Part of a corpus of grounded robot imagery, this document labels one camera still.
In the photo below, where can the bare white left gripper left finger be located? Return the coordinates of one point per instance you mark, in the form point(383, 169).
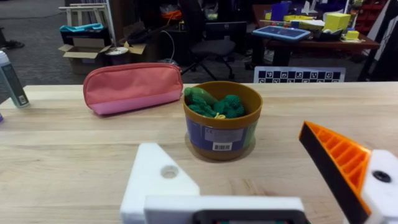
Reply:
point(155, 183)

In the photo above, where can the white orange left gripper right finger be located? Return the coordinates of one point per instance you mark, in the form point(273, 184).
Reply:
point(351, 174)

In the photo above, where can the brown tub with green toys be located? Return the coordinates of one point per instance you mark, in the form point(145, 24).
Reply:
point(222, 123)

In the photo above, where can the pink zip bag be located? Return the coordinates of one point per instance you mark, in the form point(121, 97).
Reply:
point(132, 87)

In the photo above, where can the black and white marker board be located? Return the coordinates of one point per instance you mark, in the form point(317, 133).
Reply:
point(299, 75)

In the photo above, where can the dark wooden table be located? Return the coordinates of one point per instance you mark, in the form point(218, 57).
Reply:
point(311, 46)

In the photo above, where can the open cardboard box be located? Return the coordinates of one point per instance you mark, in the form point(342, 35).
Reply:
point(85, 54)

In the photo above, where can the black office chair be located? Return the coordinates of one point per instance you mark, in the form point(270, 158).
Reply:
point(208, 40)

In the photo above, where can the yellow box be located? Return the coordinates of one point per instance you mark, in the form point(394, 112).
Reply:
point(336, 21)

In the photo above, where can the blue tray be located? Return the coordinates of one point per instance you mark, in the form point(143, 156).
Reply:
point(281, 32)

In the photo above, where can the grey-green bottle with white cap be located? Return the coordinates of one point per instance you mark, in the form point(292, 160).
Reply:
point(11, 82)

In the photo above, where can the white wooden frame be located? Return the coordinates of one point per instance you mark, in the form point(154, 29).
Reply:
point(90, 12)

